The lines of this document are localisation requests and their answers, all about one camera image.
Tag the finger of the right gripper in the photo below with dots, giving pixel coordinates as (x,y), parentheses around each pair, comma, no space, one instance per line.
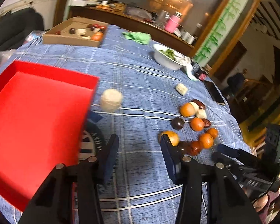
(225,160)
(226,150)

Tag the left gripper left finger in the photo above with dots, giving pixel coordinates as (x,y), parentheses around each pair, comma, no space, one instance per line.
(107,160)

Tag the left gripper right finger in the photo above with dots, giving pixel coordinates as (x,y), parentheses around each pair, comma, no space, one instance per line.
(172,159)

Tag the dark cherry fruit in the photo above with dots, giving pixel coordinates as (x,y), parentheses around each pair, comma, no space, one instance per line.
(184,147)

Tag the yellow-brown orange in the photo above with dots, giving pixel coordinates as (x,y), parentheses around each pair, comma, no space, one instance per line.
(174,138)

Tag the dark plum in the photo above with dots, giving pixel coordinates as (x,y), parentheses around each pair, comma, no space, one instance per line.
(177,123)

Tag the dark red date small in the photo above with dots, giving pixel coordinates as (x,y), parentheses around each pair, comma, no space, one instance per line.
(206,122)

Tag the white cube block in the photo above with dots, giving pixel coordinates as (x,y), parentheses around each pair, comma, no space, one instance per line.
(201,113)

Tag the white round block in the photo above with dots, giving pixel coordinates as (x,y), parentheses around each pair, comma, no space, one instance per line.
(196,107)

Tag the large beige round fruit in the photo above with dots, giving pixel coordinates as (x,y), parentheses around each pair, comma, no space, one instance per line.
(111,100)

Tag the cream block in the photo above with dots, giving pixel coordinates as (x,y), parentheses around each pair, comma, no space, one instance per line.
(181,89)

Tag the small orange mandarin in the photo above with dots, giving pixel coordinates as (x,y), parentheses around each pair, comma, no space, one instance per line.
(213,132)

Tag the right hand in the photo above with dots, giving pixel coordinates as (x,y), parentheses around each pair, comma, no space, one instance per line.
(261,203)

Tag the black smartphone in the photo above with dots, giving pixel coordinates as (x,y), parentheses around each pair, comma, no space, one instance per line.
(214,92)

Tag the blue plaid tablecloth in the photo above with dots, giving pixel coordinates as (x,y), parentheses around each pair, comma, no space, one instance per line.
(140,190)

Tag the person in background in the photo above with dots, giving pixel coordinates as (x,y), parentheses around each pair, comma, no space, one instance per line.
(236,81)

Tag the red plastic tray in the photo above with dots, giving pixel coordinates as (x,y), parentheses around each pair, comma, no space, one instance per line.
(42,114)

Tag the dark jar red label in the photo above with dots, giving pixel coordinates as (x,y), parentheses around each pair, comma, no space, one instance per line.
(201,74)

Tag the white sock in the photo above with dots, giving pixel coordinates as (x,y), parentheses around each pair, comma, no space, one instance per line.
(189,67)

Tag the white bowl with greens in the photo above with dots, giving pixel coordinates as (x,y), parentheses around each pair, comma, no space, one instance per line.
(169,58)

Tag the green cloth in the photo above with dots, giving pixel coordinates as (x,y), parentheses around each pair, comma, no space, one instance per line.
(138,37)

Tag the brown cardboard box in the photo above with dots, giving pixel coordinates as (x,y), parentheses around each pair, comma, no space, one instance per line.
(77,31)

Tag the pink tumbler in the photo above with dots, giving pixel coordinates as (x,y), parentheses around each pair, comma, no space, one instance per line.
(173,22)

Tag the clear glass jar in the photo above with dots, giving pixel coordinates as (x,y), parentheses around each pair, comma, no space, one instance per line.
(162,18)

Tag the wooden sideboard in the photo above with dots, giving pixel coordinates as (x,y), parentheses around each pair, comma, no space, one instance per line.
(134,25)

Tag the black sofa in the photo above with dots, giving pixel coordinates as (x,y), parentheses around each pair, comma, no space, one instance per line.
(15,27)

